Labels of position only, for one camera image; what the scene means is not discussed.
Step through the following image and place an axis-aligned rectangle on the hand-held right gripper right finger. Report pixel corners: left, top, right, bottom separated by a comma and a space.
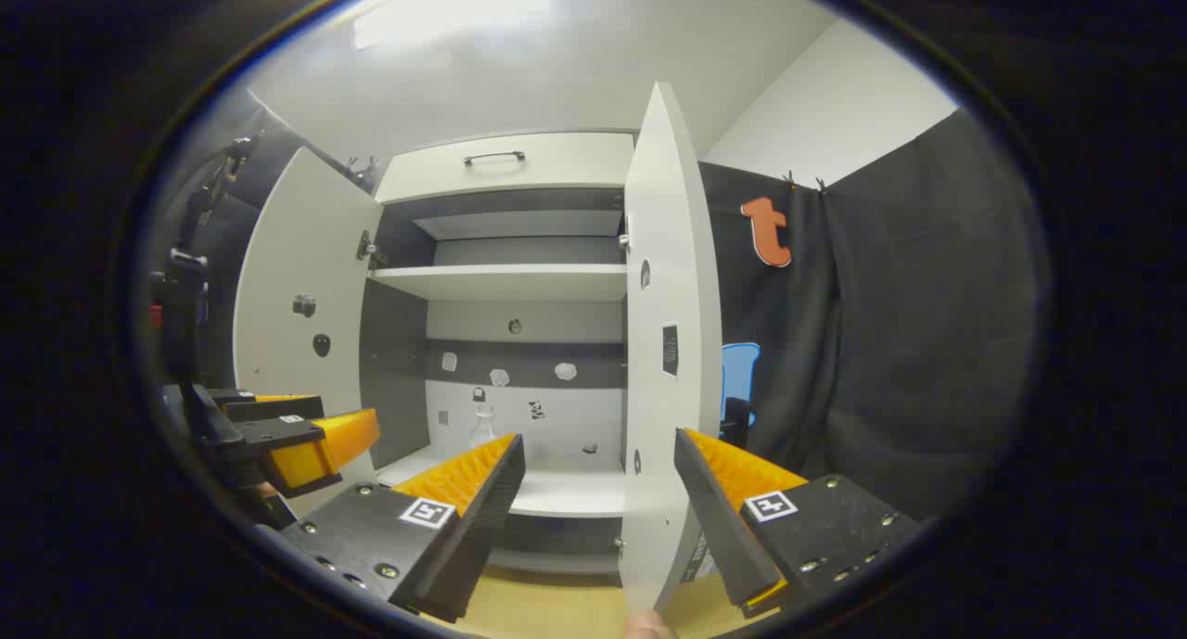
673, 428, 924, 620

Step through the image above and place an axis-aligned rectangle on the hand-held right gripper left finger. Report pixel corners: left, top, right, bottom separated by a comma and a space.
278, 433, 527, 623

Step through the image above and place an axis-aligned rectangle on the clear bottle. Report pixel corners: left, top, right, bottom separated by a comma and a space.
468, 403, 502, 450

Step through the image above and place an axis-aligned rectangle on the white cabinet door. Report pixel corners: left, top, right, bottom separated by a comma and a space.
232, 147, 386, 519
619, 83, 724, 614

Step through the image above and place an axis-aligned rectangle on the white cabinet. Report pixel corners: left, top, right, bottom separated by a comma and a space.
357, 129, 641, 575

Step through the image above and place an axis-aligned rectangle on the white cabinet shelf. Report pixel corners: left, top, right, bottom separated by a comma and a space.
368, 263, 629, 301
413, 211, 624, 241

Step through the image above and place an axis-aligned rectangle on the white cabinet drawer front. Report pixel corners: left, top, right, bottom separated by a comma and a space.
376, 131, 636, 204

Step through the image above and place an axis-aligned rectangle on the black backdrop cloth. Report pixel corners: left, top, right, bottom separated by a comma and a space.
139, 87, 1053, 529

